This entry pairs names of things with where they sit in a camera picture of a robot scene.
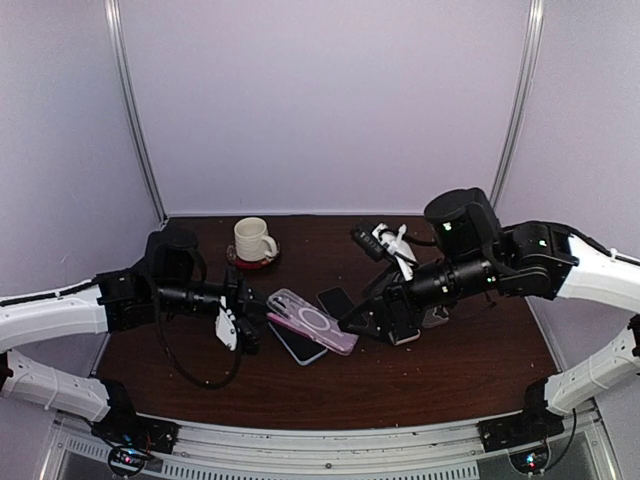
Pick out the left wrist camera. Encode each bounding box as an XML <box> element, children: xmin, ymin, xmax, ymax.
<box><xmin>215</xmin><ymin>307</ymin><xmax>260</xmax><ymax>355</ymax></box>

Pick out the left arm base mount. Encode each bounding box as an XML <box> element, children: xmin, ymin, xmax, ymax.
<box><xmin>89</xmin><ymin>380</ymin><xmax>179</xmax><ymax>473</ymax></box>

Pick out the red coaster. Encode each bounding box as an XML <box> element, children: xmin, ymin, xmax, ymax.
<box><xmin>226</xmin><ymin>244</ymin><xmax>281</xmax><ymax>271</ymax></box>

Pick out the clear phone case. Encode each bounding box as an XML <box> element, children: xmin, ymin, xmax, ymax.
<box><xmin>421</xmin><ymin>306</ymin><xmax>449</xmax><ymax>329</ymax></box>

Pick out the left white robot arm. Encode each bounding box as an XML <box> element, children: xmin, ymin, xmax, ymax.
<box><xmin>1</xmin><ymin>228</ymin><xmax>268</xmax><ymax>444</ymax></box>

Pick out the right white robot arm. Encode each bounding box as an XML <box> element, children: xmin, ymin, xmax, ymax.
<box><xmin>339</xmin><ymin>187</ymin><xmax>639</xmax><ymax>442</ymax></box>

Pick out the right aluminium frame post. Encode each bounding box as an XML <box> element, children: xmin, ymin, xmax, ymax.
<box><xmin>489</xmin><ymin>0</ymin><xmax>545</xmax><ymax>208</ymax></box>

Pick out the front aluminium rail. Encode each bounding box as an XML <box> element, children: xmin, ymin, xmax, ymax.
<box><xmin>44</xmin><ymin>409</ymin><xmax>616</xmax><ymax>480</ymax></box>

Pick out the right black cable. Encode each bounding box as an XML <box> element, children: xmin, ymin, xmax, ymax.
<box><xmin>404</xmin><ymin>222</ymin><xmax>640</xmax><ymax>266</ymax></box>

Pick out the black phone white case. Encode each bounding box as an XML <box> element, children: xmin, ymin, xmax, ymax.
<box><xmin>269</xmin><ymin>323</ymin><xmax>328</xmax><ymax>366</ymax></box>
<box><xmin>388</xmin><ymin>330</ymin><xmax>421</xmax><ymax>346</ymax></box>

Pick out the cream ceramic mug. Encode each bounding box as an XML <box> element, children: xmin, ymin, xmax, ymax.
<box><xmin>234</xmin><ymin>217</ymin><xmax>279</xmax><ymax>262</ymax></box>

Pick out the aluminium frame post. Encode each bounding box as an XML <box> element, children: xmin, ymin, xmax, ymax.
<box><xmin>489</xmin><ymin>0</ymin><xmax>545</xmax><ymax>208</ymax></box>
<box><xmin>104</xmin><ymin>0</ymin><xmax>169</xmax><ymax>226</ymax></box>

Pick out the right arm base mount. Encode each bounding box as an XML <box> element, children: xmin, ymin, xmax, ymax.
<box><xmin>478</xmin><ymin>379</ymin><xmax>564</xmax><ymax>476</ymax></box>

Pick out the left aluminium frame post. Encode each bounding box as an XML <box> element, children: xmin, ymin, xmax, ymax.
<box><xmin>104</xmin><ymin>0</ymin><xmax>169</xmax><ymax>226</ymax></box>

